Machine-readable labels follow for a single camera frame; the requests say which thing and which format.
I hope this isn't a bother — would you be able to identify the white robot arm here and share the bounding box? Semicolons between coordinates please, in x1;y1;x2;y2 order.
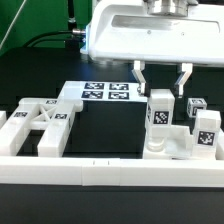
81;0;224;95

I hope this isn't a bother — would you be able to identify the white U-shaped fence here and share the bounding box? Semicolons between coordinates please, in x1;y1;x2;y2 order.
0;110;224;188

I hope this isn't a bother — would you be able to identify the black cable with connector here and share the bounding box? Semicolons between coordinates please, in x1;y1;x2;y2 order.
23;28;88;48

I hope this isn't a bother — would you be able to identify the white chair back frame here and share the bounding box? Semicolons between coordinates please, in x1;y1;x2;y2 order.
0;98;83;157

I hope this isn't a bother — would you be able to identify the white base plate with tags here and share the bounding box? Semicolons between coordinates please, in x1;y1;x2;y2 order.
58;81;147;103

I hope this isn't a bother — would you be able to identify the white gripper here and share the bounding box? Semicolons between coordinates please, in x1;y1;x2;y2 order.
86;0;224;98

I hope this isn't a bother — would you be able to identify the white chair seat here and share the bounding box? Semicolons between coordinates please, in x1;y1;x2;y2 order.
142;125;193;160

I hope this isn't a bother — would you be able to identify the white diagonal rod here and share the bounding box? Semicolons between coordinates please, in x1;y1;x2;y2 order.
0;0;27;51

